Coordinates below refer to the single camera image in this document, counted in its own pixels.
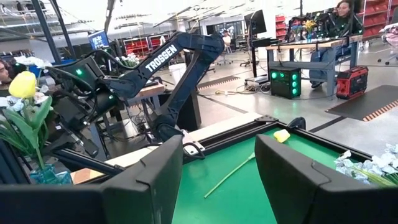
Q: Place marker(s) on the black computer green lights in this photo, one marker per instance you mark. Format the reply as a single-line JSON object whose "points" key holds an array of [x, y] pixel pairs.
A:
{"points": [[285, 82]]}

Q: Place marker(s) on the red portable box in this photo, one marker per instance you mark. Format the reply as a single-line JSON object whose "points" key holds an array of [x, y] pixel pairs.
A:
{"points": [[352, 82]]}

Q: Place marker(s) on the yellow flowers in vase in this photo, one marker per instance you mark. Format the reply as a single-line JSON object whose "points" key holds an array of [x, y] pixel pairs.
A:
{"points": [[309, 26]]}

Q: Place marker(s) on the blue screen monitor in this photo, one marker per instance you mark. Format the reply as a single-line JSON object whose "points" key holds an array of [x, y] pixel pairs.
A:
{"points": [[98, 39]]}

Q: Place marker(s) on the red storage shelf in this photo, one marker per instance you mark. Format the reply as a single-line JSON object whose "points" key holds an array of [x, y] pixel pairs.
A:
{"points": [[379, 15]]}

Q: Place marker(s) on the black monitor on stand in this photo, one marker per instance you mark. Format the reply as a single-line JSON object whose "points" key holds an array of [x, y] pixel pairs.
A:
{"points": [[255, 21]]}

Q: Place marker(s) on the yellow artificial tulip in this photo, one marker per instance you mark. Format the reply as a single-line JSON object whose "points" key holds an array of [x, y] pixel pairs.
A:
{"points": [[281, 135], [22, 84]]}

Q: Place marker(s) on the white mounting plate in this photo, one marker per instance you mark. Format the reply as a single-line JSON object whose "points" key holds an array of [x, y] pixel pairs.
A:
{"points": [[188, 138]]}

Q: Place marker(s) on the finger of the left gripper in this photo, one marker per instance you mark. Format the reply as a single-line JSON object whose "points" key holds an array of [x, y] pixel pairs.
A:
{"points": [[85, 144]]}

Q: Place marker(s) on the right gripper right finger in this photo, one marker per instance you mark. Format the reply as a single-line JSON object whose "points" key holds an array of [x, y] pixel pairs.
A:
{"points": [[326, 199]]}

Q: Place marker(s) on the black floor mat striped edge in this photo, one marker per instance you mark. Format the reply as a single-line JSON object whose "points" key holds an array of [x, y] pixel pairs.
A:
{"points": [[363, 104], [217, 82]]}

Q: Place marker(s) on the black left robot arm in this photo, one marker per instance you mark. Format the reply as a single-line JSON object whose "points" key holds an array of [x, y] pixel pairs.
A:
{"points": [[161, 57]]}

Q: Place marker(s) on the black frame clamp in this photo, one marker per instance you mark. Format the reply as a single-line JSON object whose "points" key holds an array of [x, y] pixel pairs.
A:
{"points": [[297, 123]]}

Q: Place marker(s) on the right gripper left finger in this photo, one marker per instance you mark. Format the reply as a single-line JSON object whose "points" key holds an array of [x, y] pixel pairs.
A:
{"points": [[124, 199]]}

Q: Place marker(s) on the white plastic bin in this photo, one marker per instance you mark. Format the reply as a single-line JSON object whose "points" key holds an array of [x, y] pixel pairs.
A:
{"points": [[178, 73]]}

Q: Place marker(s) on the teal glass vase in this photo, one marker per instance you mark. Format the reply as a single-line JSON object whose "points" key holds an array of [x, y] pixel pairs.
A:
{"points": [[49, 175]]}

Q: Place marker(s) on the person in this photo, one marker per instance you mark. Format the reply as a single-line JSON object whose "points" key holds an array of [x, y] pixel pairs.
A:
{"points": [[227, 39], [4, 79], [342, 21]]}

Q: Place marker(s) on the black table frame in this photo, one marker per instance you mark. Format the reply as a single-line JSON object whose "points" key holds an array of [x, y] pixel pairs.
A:
{"points": [[224, 137]]}

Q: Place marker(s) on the red bin rack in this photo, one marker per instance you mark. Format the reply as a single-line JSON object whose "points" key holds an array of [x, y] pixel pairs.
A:
{"points": [[140, 45]]}

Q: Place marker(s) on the wooden top workbench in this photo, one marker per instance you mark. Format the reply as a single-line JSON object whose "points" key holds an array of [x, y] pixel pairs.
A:
{"points": [[311, 45]]}

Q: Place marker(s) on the green table mat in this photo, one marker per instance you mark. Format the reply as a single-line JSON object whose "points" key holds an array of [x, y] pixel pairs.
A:
{"points": [[236, 199]]}

